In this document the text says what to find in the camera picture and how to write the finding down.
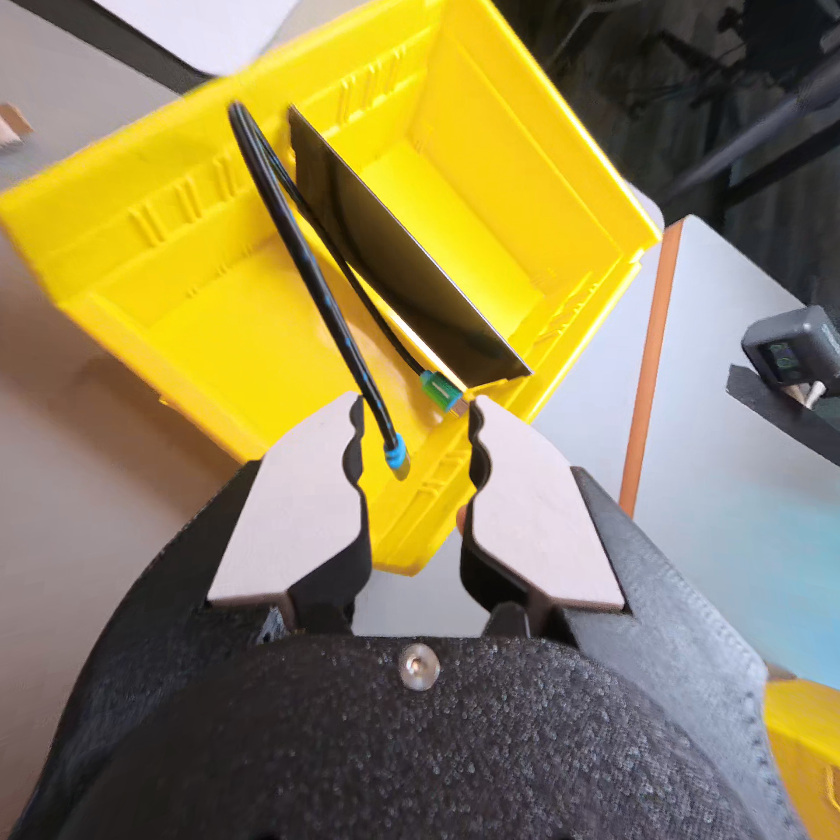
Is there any yellow plastic bin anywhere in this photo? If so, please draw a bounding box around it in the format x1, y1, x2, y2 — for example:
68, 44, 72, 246
763, 679, 840, 840
0, 0, 664, 577

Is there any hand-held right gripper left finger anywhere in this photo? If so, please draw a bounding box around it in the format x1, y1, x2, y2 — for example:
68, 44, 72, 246
206, 392, 373, 608

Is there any tilted table grey leg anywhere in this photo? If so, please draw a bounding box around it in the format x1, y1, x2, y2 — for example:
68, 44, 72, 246
663, 59, 840, 204

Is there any black bin divider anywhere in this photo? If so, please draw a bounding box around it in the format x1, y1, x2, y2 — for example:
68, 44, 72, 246
287, 105, 534, 391

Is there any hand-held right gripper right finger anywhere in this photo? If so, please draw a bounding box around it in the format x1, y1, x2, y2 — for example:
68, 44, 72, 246
459, 395, 626, 613

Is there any small grey device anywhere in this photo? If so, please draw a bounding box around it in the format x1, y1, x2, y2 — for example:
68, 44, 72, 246
740, 305, 840, 403

